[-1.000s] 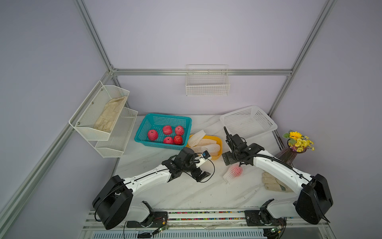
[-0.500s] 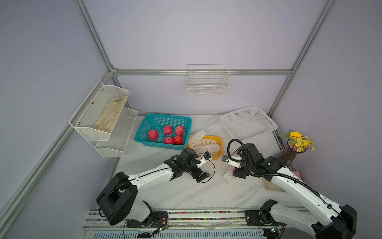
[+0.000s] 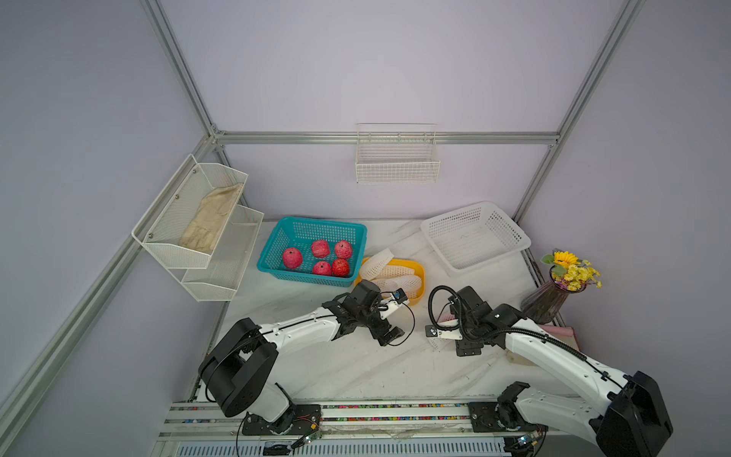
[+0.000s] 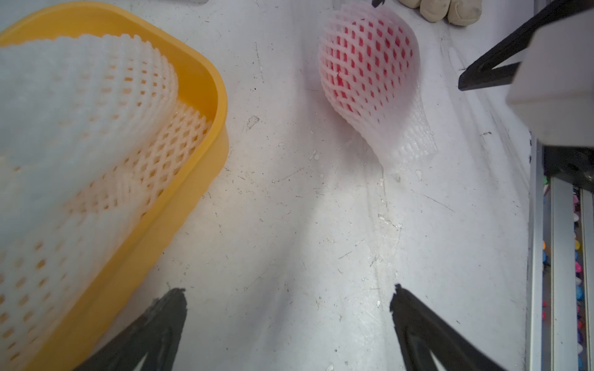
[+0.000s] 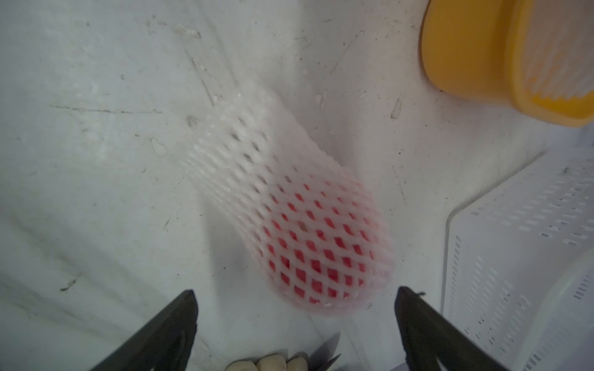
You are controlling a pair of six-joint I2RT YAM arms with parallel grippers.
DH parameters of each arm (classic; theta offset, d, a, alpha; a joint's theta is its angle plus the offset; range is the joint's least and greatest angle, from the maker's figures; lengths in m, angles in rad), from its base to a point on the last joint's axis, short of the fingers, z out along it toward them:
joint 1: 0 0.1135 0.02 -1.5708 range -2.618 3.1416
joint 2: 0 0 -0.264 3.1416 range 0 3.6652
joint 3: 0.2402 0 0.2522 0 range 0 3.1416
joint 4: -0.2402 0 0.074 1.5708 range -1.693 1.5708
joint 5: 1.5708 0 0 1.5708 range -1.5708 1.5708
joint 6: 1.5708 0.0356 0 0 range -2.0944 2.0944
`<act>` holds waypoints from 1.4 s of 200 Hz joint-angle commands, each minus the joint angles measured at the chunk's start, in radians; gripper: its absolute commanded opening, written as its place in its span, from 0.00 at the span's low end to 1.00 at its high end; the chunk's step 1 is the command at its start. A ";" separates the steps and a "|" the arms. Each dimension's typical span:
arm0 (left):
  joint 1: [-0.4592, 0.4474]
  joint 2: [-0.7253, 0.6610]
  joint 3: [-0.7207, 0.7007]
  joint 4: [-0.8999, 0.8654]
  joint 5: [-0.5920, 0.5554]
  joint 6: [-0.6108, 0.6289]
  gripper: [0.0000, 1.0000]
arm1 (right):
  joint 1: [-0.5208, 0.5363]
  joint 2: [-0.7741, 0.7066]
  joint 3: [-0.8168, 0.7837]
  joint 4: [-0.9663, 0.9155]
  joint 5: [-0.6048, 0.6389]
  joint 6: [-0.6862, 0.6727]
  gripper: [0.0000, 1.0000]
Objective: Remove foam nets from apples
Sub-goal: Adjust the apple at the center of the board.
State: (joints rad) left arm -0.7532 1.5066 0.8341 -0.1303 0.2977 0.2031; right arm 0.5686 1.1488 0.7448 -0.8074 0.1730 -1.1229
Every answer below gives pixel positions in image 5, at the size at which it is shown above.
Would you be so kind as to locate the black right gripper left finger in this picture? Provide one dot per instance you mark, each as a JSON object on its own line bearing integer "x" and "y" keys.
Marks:
{"x": 163, "y": 343}

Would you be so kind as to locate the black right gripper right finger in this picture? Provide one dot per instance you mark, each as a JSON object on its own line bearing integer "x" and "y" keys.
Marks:
{"x": 431, "y": 342}

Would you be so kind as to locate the netted apple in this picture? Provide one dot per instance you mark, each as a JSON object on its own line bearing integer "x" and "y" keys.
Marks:
{"x": 310, "y": 225}

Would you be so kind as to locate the beige work glove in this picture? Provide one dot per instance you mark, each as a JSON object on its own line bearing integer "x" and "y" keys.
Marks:
{"x": 275, "y": 362}

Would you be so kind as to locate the white plastic perforated basket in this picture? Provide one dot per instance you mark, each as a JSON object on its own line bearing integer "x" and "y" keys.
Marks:
{"x": 518, "y": 278}

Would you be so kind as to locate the yellow plastic tub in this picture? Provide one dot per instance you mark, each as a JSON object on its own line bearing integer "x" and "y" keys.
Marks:
{"x": 475, "y": 50}

